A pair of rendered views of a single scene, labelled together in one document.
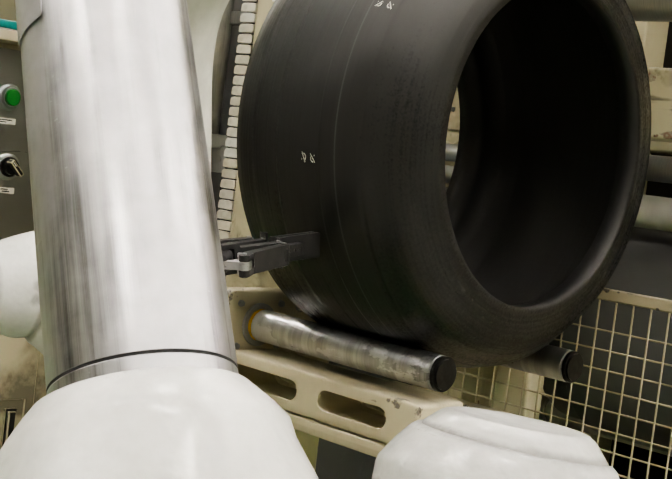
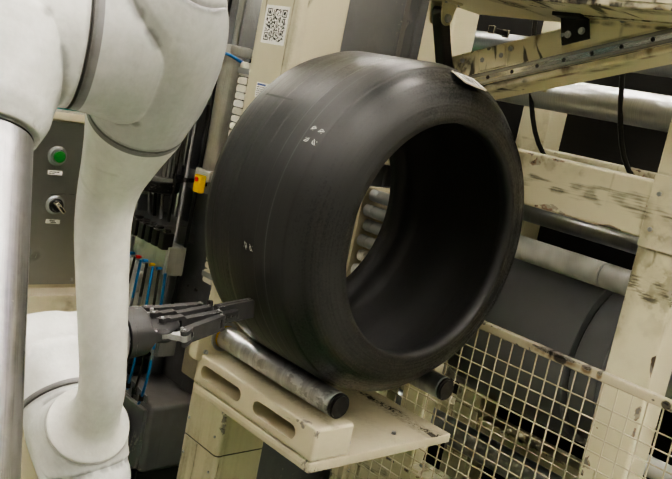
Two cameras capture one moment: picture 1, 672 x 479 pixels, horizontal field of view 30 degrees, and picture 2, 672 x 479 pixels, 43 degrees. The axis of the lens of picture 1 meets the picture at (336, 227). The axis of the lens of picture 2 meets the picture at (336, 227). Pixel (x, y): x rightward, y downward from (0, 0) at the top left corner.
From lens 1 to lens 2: 35 cm
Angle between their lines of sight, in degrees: 7
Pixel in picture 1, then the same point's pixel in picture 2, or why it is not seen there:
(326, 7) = (271, 132)
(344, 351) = (274, 374)
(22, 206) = (66, 232)
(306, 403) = (245, 406)
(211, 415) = not seen: outside the picture
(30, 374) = not seen: hidden behind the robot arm
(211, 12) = (122, 208)
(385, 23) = (308, 156)
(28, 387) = not seen: hidden behind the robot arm
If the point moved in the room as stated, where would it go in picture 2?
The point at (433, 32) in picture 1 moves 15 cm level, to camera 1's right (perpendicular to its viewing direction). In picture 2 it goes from (343, 167) to (440, 186)
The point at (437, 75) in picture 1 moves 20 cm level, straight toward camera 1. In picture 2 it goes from (344, 199) to (326, 216)
